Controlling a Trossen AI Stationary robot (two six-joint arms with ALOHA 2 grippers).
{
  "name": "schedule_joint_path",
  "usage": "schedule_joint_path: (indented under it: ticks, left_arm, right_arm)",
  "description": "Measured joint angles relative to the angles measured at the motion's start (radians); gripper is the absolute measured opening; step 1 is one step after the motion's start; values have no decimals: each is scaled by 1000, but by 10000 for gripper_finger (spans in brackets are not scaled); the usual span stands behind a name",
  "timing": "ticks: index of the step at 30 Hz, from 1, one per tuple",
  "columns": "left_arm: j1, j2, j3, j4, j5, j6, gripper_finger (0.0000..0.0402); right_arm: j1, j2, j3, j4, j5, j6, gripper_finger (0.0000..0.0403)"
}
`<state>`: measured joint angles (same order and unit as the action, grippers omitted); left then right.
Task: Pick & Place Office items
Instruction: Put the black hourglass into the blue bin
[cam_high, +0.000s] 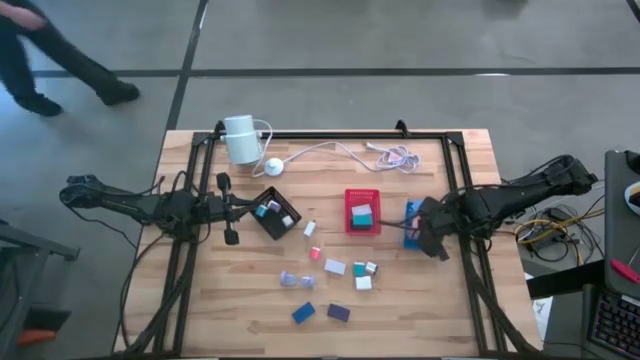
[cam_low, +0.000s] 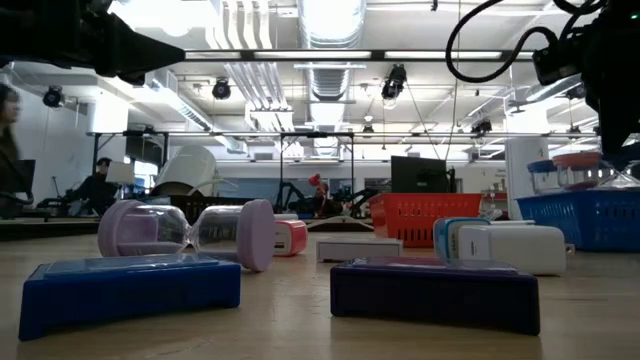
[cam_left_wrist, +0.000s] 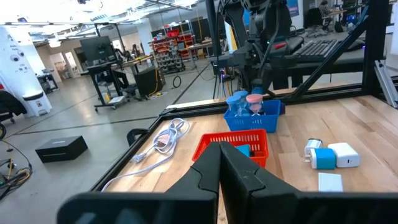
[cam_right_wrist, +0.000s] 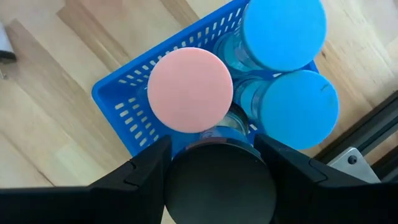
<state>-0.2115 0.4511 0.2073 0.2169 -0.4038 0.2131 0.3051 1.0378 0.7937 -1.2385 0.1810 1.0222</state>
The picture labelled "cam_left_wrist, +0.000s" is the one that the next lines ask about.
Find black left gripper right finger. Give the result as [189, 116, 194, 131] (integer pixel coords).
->
[220, 141, 398, 224]

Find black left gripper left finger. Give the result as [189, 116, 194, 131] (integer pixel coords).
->
[57, 141, 221, 224]

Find pink-lidded container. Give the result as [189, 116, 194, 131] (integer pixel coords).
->
[245, 93, 264, 116]

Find teal box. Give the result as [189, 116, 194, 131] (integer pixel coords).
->
[234, 144, 251, 158]

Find black office chair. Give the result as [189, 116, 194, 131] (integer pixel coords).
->
[303, 7, 324, 30]

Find black office desk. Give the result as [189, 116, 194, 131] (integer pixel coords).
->
[80, 55, 156, 112]

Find blue mesh basket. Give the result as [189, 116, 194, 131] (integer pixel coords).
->
[223, 99, 282, 134]

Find backlit black keyboard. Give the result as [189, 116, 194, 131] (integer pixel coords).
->
[292, 39, 343, 62]

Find red mesh basket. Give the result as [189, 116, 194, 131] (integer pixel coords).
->
[192, 129, 270, 169]

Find grey side desk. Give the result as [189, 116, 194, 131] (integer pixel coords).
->
[285, 30, 366, 77]

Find white flat box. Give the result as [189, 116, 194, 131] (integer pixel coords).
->
[317, 172, 345, 193]

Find person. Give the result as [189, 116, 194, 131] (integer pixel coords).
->
[318, 0, 333, 16]

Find red bin storage shelf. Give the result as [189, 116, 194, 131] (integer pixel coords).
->
[150, 27, 195, 74]

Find black computer tower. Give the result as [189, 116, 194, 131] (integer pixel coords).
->
[133, 65, 165, 98]

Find silver aluminium bar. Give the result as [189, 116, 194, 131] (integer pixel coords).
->
[374, 60, 398, 108]

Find black floor box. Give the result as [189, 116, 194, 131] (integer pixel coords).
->
[34, 135, 89, 164]

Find black monitor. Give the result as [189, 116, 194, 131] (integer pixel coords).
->
[79, 35, 115, 63]

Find white waste bin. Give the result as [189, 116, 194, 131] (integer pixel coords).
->
[22, 90, 53, 118]

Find white pillar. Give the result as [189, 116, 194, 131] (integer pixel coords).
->
[0, 26, 52, 118]

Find white coiled lamp cable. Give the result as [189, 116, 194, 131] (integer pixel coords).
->
[101, 118, 191, 192]

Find teal white wall charger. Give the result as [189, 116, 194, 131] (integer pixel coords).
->
[301, 147, 337, 170]

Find large white wall charger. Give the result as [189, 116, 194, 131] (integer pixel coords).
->
[327, 142, 361, 169]

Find black aluminium rig frame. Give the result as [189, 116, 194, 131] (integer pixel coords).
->
[91, 0, 398, 192]

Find yellow black floor cables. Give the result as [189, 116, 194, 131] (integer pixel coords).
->
[0, 139, 34, 200]

